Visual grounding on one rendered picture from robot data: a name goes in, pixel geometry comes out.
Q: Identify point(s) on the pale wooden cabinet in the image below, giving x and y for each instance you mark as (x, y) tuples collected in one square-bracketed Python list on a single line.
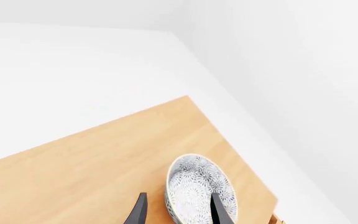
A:
[(89, 175)]

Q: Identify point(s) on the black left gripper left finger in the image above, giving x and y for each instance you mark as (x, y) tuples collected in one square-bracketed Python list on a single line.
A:
[(138, 212)]

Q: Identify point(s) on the grey white patterned bowl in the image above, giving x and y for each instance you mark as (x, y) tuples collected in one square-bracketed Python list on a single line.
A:
[(194, 184)]

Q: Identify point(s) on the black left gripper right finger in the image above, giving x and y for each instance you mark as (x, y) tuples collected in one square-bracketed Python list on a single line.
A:
[(221, 213)]

